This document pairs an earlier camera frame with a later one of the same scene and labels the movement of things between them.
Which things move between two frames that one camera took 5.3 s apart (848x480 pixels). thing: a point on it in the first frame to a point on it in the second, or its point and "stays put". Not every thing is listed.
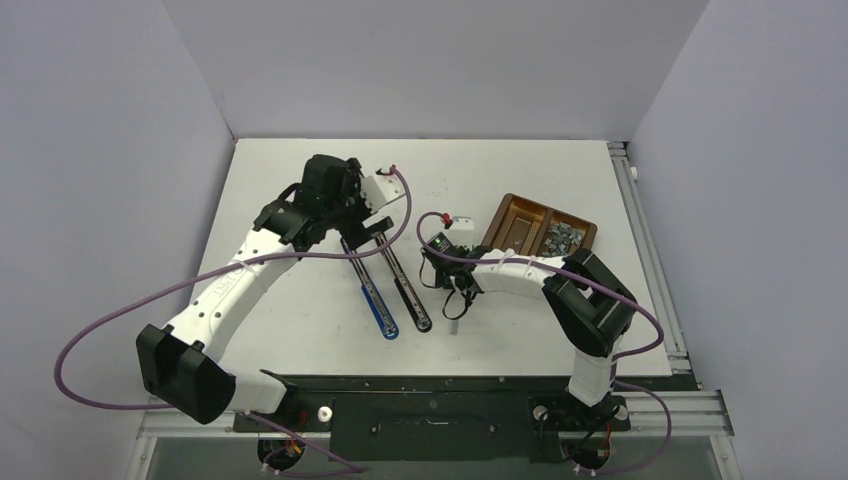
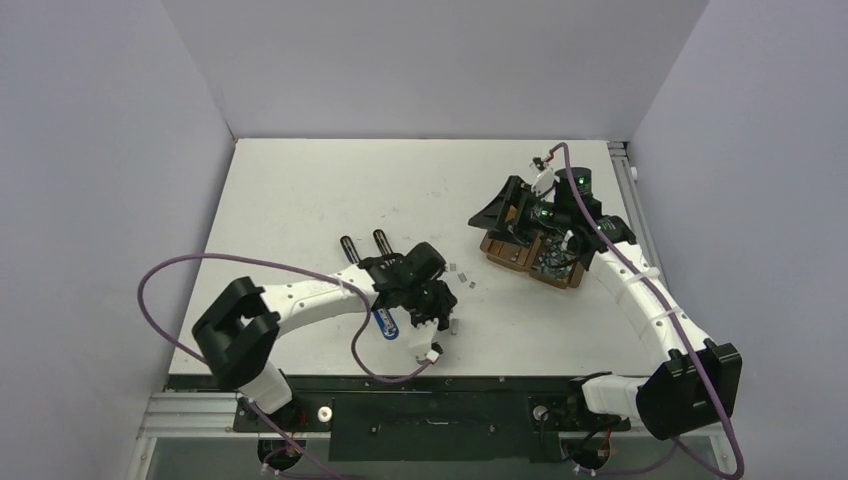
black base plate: [437, 419] stays put
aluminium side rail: [644, 242] stays put
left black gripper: [356, 231] to [444, 301]
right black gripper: [442, 280] to [495, 217]
